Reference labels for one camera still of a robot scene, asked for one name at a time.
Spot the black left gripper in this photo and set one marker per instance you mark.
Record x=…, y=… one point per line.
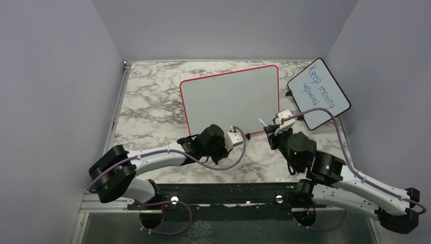
x=224, y=153

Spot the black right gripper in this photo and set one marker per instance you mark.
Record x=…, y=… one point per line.
x=272, y=138

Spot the red white marker pen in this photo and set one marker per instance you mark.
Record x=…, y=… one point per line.
x=262, y=123

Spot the pink framed whiteboard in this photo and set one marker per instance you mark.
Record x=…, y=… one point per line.
x=238, y=98

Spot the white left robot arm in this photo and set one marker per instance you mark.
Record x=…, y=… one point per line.
x=115, y=174

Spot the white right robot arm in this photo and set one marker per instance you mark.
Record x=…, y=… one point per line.
x=330, y=181

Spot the black framed written whiteboard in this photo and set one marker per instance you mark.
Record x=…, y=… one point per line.
x=316, y=87

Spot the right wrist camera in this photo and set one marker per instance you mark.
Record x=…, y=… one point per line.
x=283, y=121

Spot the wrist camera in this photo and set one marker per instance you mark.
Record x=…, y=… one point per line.
x=233, y=138
x=283, y=121

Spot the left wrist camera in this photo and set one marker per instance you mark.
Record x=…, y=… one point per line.
x=233, y=138

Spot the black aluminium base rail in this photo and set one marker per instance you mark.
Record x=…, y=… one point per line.
x=220, y=213

